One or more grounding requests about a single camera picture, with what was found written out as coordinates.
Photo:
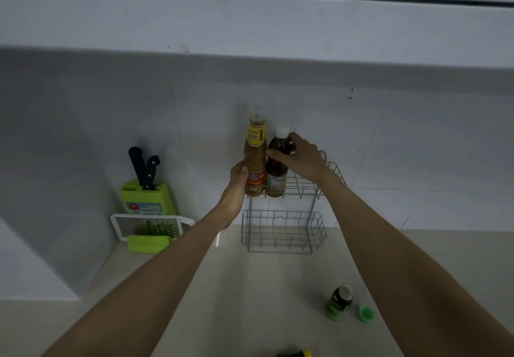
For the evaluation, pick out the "person's left hand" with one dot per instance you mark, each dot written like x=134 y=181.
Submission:
x=235 y=192

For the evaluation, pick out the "person's right hand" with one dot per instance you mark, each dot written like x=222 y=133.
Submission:
x=305 y=160

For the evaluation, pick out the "dark sauce bottle white cap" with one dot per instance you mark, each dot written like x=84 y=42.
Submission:
x=275 y=176

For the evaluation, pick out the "tall light brown sauce bottle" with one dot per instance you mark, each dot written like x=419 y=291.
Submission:
x=255 y=156

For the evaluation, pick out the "small green label bottle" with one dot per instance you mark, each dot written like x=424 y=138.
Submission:
x=338 y=302

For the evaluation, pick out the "green bottle cap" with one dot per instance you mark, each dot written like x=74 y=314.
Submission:
x=366 y=314

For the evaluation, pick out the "yellow label soy sauce bottle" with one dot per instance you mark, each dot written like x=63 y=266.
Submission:
x=295 y=354

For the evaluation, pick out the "person's left forearm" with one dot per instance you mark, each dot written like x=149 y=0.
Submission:
x=152 y=288

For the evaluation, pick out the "person's right forearm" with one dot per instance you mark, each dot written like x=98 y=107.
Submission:
x=401 y=272

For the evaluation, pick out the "green knife block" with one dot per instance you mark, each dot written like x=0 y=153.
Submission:
x=154 y=198

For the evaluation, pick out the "white framed metal grater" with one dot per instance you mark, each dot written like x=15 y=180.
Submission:
x=160 y=226

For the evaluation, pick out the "green grater container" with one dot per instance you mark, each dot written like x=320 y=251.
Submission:
x=146 y=244

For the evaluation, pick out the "white wall cabinet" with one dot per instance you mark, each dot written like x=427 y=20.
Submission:
x=257 y=19

